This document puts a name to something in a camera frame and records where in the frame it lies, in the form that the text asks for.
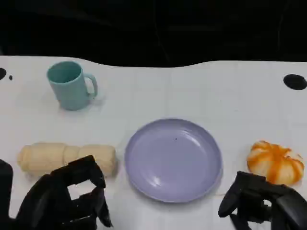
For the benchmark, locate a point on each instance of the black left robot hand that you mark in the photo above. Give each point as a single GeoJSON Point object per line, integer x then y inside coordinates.
{"type": "Point", "coordinates": [50, 201]}

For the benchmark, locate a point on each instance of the lilac plate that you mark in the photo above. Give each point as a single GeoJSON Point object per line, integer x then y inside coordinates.
{"type": "Point", "coordinates": [172, 160]}

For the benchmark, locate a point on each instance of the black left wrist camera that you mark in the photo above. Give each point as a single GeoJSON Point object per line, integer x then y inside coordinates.
{"type": "Point", "coordinates": [5, 187]}

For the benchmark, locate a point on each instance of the pale green mug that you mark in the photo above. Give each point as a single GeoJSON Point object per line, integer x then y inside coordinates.
{"type": "Point", "coordinates": [69, 92]}

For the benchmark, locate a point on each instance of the orange and white bread roll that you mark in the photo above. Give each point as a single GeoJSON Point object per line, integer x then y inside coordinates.
{"type": "Point", "coordinates": [273, 163]}

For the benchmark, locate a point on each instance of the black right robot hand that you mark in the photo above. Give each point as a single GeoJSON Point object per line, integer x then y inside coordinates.
{"type": "Point", "coordinates": [287, 206]}

